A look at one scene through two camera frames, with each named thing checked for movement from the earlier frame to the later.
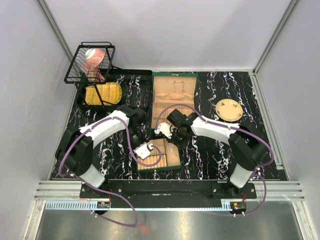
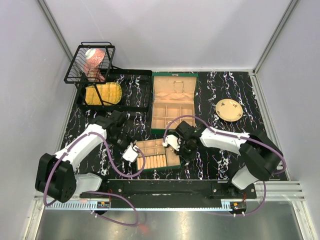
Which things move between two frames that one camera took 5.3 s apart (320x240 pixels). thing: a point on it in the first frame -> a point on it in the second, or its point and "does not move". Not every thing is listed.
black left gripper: [144, 140] -> [129, 138]
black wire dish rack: [101, 84] does not move
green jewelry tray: [170, 158] does not move
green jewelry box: [171, 91] does not move
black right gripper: [181, 145] -> [187, 158]
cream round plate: [229, 110] does not move
